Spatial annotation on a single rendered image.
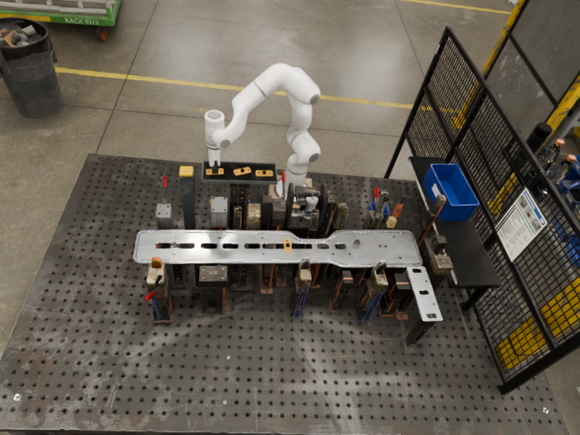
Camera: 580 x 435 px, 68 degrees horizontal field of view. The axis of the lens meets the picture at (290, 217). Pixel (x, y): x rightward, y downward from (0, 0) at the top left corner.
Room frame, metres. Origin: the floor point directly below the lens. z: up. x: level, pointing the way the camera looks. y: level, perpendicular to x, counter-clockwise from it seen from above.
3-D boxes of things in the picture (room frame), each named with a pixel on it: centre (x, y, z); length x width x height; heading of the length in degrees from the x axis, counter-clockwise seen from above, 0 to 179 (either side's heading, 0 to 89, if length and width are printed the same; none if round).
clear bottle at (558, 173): (1.53, -1.09, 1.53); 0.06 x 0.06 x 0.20
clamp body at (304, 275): (1.11, -0.12, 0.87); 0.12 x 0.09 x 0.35; 14
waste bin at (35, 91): (3.03, 2.45, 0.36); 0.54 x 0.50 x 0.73; 9
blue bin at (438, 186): (1.76, -0.82, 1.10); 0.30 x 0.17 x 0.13; 17
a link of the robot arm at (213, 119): (1.50, 0.40, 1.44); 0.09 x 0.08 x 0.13; 39
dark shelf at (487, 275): (1.67, -0.84, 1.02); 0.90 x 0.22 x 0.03; 14
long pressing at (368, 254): (1.25, 0.00, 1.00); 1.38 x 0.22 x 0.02; 104
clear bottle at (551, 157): (1.62, -1.07, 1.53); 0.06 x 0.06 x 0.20
